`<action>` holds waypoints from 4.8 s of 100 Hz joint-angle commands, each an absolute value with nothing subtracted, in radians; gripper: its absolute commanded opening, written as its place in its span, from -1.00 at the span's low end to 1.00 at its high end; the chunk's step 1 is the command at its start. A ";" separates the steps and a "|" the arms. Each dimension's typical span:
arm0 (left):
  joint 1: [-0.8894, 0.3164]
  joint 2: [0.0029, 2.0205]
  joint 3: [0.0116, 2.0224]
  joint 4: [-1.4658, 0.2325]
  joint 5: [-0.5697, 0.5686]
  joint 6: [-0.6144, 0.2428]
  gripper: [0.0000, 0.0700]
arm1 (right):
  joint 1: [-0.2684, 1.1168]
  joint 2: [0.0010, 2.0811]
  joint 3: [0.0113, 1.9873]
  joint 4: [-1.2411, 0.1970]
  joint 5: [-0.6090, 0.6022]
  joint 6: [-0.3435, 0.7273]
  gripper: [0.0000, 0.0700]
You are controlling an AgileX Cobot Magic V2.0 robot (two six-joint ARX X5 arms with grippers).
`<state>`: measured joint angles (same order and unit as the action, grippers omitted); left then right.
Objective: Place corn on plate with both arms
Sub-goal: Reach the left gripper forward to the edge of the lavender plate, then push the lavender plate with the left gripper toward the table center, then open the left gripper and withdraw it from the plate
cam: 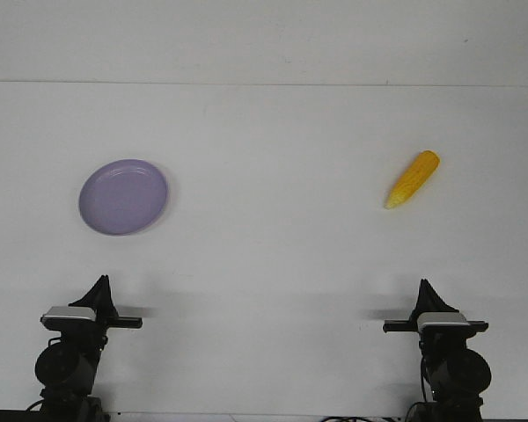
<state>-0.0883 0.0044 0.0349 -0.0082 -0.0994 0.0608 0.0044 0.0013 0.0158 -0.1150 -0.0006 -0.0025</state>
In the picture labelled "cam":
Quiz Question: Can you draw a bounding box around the yellow corn cob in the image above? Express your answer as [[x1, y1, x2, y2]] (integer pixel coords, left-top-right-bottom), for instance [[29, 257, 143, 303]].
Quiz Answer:
[[384, 150, 440, 209]]

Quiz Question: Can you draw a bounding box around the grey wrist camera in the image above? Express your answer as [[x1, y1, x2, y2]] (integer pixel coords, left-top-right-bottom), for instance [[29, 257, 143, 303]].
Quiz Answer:
[[40, 306, 97, 332], [417, 312, 470, 333]]

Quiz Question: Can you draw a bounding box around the purple round plate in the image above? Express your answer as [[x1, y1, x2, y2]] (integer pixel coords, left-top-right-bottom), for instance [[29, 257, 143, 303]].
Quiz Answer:
[[78, 159, 170, 236]]

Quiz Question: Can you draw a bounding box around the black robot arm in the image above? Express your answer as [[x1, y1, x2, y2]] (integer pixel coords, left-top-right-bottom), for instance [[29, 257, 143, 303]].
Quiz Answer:
[[383, 279, 492, 421], [34, 274, 143, 421]]

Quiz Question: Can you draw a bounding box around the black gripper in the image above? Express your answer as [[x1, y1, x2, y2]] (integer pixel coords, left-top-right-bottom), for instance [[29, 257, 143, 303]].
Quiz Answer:
[[48, 274, 143, 347], [383, 279, 488, 347]]

